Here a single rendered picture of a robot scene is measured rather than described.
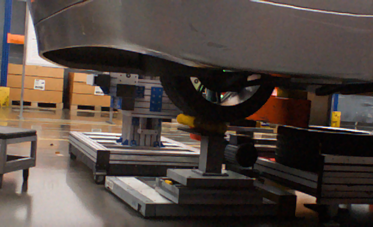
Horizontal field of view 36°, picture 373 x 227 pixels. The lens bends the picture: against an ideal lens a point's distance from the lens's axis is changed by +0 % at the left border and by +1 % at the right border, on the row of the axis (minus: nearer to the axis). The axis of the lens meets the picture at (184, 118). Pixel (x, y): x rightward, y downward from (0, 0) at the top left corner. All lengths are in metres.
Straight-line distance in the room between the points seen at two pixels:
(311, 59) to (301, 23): 0.09
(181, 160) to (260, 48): 2.84
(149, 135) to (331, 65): 3.05
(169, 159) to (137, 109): 0.42
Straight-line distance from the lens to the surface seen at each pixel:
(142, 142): 4.36
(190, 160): 4.15
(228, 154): 3.59
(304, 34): 1.39
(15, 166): 3.73
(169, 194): 3.13
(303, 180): 3.41
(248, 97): 3.20
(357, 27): 1.48
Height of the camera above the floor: 0.69
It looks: 3 degrees down
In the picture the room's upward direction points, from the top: 5 degrees clockwise
